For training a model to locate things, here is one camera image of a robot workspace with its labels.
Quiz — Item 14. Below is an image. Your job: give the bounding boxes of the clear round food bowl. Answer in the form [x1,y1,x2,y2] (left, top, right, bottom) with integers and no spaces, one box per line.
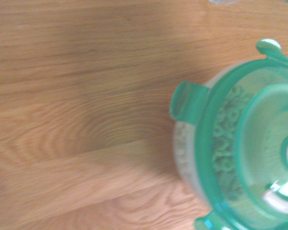
[172,78,216,210]

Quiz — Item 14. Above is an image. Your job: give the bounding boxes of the green round container lid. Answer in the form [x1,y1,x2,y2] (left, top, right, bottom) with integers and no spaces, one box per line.
[169,38,288,230]

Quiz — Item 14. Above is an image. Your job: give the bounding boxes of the cereal rings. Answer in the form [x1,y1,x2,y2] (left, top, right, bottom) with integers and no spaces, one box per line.
[211,85,254,201]

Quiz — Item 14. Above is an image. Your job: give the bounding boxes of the short clear drinking glass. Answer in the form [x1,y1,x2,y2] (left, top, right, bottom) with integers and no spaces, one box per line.
[207,0,243,6]

